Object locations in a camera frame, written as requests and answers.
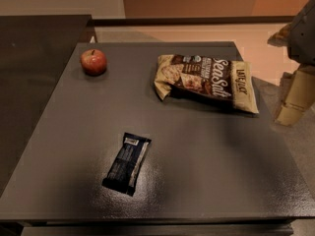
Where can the brown sea salt chip bag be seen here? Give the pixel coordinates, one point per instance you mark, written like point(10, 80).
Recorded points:
point(208, 77)

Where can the dark blue snack bar wrapper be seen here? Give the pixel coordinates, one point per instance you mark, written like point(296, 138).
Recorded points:
point(124, 171)

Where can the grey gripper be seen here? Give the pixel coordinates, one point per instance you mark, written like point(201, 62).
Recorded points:
point(303, 38)

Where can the red apple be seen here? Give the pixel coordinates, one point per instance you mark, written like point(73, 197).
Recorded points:
point(93, 62)

